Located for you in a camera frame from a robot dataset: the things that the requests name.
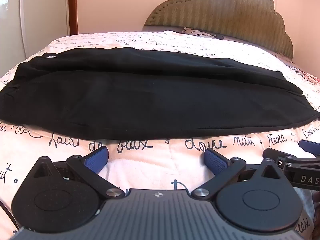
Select brown wooden wardrobe frame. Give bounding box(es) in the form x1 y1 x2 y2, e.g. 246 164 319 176
66 0 79 36

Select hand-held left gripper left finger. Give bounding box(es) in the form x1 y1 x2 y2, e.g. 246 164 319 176
27 146 125 201

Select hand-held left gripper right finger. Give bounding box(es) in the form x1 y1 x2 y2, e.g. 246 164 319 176
190 148 284 200

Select white wardrobe door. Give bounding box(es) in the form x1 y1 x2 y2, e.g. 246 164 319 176
0 0 69 67

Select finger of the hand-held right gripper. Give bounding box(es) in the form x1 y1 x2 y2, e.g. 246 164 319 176
298 139 320 157
263 148 291 167

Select white script-print blanket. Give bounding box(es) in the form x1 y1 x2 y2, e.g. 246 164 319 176
0 30 320 240

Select floral print pillow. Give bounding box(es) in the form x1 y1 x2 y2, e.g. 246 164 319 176
181 26 235 41

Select black pants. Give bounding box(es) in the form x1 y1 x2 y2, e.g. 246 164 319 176
0 47 320 140

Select olive upholstered headboard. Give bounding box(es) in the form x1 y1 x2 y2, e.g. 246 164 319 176
144 0 294 60

